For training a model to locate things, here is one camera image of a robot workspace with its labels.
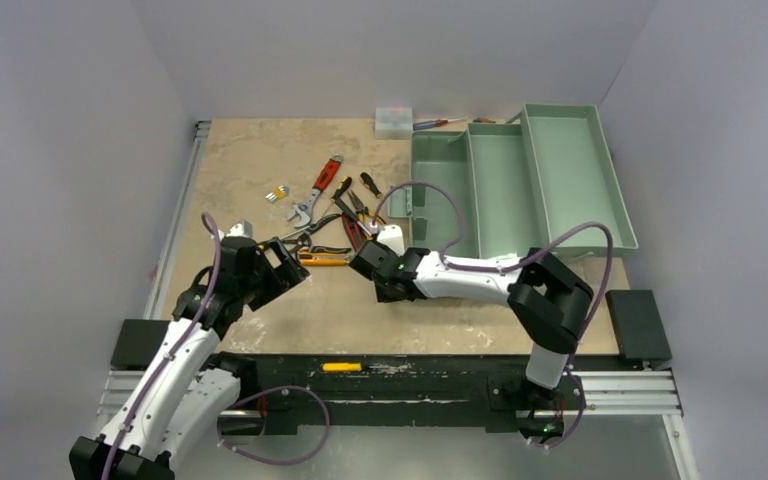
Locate green plastic tool box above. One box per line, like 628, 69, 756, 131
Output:
387, 103, 639, 258

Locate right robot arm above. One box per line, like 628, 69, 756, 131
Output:
349, 240, 594, 407

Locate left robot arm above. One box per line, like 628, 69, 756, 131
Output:
69, 234, 309, 479

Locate red black utility knife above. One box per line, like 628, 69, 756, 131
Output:
341, 213, 371, 252

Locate yellow black utility knife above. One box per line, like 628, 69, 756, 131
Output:
296, 246, 353, 267

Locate yellow needle nose pliers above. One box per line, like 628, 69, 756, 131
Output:
347, 190, 386, 224

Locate small black hammer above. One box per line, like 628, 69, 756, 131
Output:
332, 198, 372, 236

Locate stubby black yellow screwdriver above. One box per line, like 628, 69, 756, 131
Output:
360, 171, 383, 199

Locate long black yellow screwdriver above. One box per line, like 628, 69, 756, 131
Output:
330, 176, 352, 203

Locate small yellow hex key set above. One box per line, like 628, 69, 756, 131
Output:
265, 185, 289, 203

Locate red adjustable wrench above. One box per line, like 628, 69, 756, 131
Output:
287, 153, 344, 229

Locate yellow precision screwdriver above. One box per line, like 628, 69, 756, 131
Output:
321, 362, 389, 373

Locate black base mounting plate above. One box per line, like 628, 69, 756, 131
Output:
215, 352, 585, 443

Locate small clear parts box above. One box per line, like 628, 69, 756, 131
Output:
374, 106, 414, 140

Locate left black corner block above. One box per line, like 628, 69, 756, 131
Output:
110, 319, 168, 371

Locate black corner block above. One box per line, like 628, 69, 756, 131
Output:
110, 319, 168, 371
605, 289, 673, 364

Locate red blue small screwdriver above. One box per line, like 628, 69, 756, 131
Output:
412, 117, 466, 131

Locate right black corner block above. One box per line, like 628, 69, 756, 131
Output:
605, 289, 673, 364

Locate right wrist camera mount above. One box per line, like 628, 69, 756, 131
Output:
375, 224, 406, 256

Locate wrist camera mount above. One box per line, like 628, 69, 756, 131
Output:
224, 220, 253, 239
375, 224, 406, 256

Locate black wire stripper pliers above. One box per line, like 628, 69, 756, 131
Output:
280, 213, 341, 253

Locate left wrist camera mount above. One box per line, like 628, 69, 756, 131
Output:
224, 220, 253, 239

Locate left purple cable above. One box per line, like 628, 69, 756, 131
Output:
99, 211, 332, 480

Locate purple cable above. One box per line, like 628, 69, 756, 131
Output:
99, 211, 332, 480
370, 180, 616, 452

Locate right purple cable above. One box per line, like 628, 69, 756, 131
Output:
370, 180, 616, 452

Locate aluminium rail frame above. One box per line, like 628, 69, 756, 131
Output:
70, 115, 680, 479

